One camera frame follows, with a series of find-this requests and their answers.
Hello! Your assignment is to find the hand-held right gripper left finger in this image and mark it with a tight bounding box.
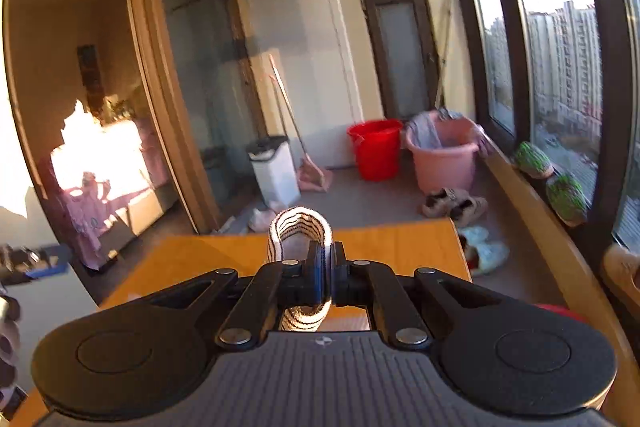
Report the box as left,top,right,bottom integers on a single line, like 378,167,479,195
142,241,326,350

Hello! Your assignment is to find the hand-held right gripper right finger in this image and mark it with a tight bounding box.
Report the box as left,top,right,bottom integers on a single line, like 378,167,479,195
329,242,501,350

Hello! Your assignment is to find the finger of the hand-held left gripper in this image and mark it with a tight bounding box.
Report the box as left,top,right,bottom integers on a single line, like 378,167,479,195
0,246,71,284

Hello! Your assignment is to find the black white striped shirt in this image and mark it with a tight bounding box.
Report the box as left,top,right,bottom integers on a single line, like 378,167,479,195
268,207,335,333

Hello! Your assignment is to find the pink printed cloth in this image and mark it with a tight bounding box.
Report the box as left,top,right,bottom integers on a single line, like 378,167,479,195
47,167,153,270

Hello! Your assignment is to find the pink broom with dustpan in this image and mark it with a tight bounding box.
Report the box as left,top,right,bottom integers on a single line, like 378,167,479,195
268,54,334,194

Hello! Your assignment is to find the beige shoe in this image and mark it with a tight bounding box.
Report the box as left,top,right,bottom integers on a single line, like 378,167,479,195
420,188,468,218
450,196,489,228

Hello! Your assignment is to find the red plastic bucket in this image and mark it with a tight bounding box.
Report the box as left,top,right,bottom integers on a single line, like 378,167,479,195
347,119,404,182

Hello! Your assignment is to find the light blue slipper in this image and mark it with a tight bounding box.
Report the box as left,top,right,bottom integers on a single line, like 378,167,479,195
457,227,490,249
469,243,511,278

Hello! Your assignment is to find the pink plastic tub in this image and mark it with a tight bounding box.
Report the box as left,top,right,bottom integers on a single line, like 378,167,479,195
405,114,483,195

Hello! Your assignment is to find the grey cloth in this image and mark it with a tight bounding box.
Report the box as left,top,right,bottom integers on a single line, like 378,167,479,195
407,111,444,148

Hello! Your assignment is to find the potted plant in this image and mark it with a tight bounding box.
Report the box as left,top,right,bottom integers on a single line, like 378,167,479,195
111,86,147,118

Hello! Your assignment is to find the pink rag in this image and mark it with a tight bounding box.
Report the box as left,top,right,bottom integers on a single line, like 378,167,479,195
472,124,497,158

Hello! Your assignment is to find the red plastic basin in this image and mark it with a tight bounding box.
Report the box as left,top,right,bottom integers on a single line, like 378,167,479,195
531,304,577,324

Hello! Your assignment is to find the green fuzzy slipper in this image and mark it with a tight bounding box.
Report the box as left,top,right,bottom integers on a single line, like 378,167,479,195
545,173,589,227
512,142,555,180

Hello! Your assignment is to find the frosted glass door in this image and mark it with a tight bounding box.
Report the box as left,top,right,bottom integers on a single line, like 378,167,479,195
360,0,442,120

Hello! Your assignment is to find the metal mop pole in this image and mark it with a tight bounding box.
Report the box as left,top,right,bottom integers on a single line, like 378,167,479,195
434,0,457,108

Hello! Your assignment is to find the dark wall picture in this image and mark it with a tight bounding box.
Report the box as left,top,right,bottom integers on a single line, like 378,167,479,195
77,44,106,108

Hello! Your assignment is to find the wooden sliding door frame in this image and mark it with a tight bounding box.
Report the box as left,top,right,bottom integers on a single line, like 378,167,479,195
124,0,222,234

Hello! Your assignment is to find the dark window frame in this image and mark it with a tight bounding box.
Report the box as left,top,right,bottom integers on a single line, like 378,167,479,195
434,0,640,254

